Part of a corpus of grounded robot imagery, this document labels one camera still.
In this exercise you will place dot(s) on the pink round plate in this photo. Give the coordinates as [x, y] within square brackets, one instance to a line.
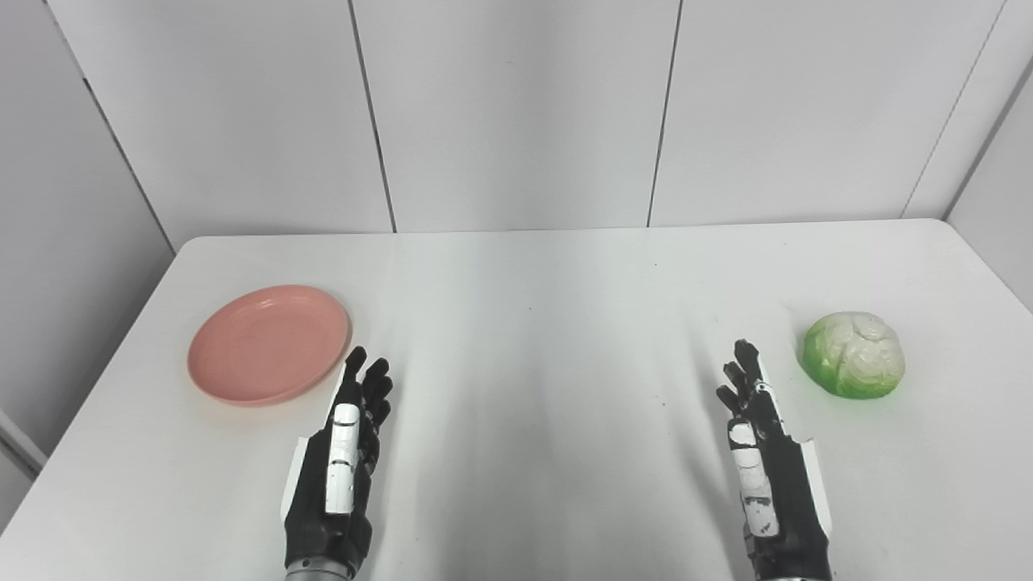
[269, 344]

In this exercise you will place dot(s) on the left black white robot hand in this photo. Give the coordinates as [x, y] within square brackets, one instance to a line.
[339, 476]

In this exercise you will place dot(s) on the green white cabbage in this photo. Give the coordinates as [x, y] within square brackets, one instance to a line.
[854, 353]

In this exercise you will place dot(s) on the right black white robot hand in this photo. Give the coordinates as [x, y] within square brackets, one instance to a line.
[771, 476]

